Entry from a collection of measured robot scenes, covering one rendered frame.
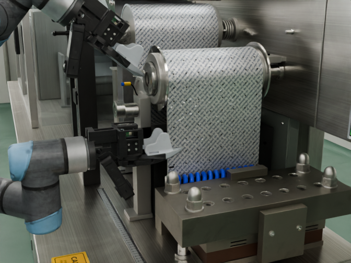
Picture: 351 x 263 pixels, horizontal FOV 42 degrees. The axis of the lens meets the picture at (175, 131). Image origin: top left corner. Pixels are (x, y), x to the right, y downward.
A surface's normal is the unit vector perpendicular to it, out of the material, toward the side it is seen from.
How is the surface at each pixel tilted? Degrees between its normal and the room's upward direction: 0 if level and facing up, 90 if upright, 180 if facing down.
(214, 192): 0
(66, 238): 0
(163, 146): 90
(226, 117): 90
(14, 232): 0
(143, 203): 90
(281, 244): 90
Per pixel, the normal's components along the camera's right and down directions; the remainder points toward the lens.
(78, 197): 0.00, -0.96
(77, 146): 0.25, -0.51
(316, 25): -0.94, 0.10
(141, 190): 0.36, 0.26
